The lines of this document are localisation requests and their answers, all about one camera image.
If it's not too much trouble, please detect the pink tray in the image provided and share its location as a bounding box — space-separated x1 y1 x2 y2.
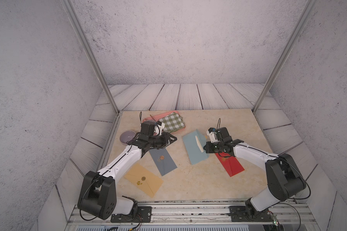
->
143 111 181 122

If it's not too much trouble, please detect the right aluminium frame post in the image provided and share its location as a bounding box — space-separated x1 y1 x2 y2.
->
252 0 318 115

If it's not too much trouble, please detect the yellow envelope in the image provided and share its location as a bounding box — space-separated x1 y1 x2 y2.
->
124 164 163 197

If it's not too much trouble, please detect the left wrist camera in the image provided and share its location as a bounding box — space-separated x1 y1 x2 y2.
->
154 121 165 136

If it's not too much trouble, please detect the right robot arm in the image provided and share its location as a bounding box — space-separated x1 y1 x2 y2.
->
203 127 307 216

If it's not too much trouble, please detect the lilac bowl on table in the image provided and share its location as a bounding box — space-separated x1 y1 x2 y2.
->
120 131 136 145

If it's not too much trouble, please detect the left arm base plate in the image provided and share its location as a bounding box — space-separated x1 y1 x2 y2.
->
110 206 152 223

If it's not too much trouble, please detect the light blue envelope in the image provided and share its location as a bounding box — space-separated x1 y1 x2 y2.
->
183 130 209 165

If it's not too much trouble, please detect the aluminium frame post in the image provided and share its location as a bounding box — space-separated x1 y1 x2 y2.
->
60 0 120 114
252 0 318 115

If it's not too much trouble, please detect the green checkered cloth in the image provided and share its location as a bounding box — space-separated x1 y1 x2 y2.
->
159 112 186 133

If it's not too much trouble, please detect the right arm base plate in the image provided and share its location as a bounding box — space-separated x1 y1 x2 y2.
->
228 206 273 222

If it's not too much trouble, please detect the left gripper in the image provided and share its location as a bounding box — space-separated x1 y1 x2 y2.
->
147 132 177 150

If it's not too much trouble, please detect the grey envelope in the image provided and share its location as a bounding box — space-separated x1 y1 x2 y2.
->
149 149 177 176

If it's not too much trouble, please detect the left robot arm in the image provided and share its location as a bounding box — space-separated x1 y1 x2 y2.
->
77 121 177 220

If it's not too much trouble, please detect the aluminium front rail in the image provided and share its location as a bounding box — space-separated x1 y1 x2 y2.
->
66 200 320 231

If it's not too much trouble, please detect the red envelope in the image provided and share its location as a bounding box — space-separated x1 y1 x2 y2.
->
216 153 245 177

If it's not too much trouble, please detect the left aluminium frame post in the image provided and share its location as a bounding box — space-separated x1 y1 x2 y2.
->
60 0 120 114

